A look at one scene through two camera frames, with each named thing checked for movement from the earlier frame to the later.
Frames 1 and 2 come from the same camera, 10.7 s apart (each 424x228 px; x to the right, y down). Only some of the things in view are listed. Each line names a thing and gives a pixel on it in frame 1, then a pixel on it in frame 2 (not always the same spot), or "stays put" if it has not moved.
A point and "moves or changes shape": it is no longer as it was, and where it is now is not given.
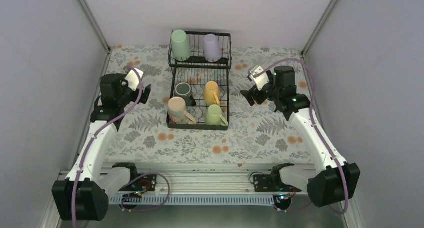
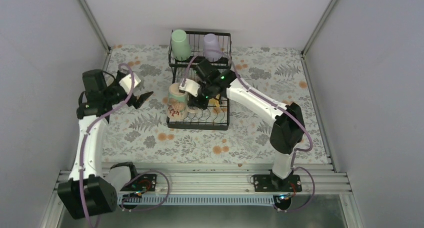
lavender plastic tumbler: x=212 y=48 stays put
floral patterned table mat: x=255 y=136 stays put
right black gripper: x=248 y=94 to x=203 y=104
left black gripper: x=144 y=98 stays put
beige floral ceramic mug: x=176 y=106 moves or changes shape
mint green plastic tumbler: x=181 y=49 stays put
